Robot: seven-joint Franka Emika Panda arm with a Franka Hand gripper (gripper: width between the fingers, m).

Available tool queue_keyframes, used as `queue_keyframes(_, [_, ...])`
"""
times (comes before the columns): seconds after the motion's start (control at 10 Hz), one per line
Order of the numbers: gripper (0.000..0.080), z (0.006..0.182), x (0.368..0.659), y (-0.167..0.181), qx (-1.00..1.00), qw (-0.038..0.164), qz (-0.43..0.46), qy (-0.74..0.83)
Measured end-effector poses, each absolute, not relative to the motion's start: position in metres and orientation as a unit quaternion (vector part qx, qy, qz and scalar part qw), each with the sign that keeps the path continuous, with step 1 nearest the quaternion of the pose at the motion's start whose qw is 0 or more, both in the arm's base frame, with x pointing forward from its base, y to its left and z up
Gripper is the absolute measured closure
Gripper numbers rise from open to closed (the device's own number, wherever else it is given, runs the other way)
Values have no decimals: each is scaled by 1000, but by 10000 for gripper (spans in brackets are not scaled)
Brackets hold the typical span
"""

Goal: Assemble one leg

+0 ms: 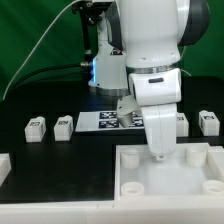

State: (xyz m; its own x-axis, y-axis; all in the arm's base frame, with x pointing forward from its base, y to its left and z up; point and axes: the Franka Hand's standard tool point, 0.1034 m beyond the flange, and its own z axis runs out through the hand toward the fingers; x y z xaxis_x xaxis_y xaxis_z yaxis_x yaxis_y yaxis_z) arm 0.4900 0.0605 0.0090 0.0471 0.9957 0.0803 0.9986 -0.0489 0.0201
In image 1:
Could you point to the white obstacle left piece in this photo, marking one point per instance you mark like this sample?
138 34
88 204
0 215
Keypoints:
5 167

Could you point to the white obstacle right piece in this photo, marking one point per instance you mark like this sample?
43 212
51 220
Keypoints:
215 160

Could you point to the white front obstacle bar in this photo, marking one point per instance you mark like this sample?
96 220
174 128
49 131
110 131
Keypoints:
205 210

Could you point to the white square tabletop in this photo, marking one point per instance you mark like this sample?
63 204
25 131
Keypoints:
184 173

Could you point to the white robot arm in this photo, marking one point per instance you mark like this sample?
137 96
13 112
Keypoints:
137 61

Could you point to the white sheet with AprilTags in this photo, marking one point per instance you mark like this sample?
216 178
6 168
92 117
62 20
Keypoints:
97 121

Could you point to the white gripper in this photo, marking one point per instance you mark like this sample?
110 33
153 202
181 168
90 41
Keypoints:
154 97

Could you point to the white obstacle piece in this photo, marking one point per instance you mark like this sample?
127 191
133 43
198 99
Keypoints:
215 160
5 167

